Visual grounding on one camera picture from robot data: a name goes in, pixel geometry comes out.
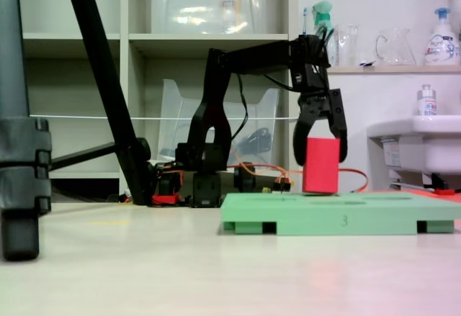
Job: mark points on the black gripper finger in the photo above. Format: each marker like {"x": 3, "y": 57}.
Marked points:
{"x": 338, "y": 114}
{"x": 300, "y": 139}

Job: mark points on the red square block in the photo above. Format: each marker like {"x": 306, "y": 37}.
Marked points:
{"x": 320, "y": 165}

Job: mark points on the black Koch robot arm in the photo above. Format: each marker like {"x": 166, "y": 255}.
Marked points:
{"x": 252, "y": 57}

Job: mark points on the glass beaker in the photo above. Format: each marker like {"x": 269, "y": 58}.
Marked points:
{"x": 347, "y": 49}

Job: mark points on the blue toothbrush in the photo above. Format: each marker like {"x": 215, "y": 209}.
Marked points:
{"x": 305, "y": 21}

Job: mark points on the glass pitcher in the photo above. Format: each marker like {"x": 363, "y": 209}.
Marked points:
{"x": 396, "y": 49}

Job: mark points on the clear sanitizer bottle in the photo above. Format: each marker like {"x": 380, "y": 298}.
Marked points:
{"x": 426, "y": 103}

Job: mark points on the green spray bottle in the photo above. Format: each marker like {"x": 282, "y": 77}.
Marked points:
{"x": 321, "y": 8}

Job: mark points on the white sink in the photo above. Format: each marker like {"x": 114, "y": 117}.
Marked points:
{"x": 432, "y": 143}

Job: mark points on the green shape sorter board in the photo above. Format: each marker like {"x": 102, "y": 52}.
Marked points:
{"x": 378, "y": 215}

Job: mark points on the clear plastic tray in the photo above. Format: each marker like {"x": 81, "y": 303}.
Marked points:
{"x": 180, "y": 114}

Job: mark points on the white foam soap bottle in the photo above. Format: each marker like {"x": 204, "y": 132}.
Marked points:
{"x": 441, "y": 46}

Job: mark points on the small red clip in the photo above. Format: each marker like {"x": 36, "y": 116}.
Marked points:
{"x": 444, "y": 191}

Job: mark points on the clear plastic storage box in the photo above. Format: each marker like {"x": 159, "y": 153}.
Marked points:
{"x": 201, "y": 13}

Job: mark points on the red table clamp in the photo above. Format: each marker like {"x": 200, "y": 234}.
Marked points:
{"x": 165, "y": 199}

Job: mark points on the grey shelf unit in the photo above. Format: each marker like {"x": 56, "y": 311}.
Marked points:
{"x": 124, "y": 78}

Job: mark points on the black tripod leg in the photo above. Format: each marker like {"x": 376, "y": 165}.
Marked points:
{"x": 104, "y": 78}

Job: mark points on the yellow tape marker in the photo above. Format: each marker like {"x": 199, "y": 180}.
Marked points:
{"x": 109, "y": 222}

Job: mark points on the black tripod strut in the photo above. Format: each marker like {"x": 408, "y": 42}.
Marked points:
{"x": 83, "y": 155}

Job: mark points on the grey notched tripod leg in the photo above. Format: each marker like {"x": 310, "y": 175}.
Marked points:
{"x": 18, "y": 150}

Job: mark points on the wooden wall ledge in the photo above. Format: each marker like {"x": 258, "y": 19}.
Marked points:
{"x": 396, "y": 69}

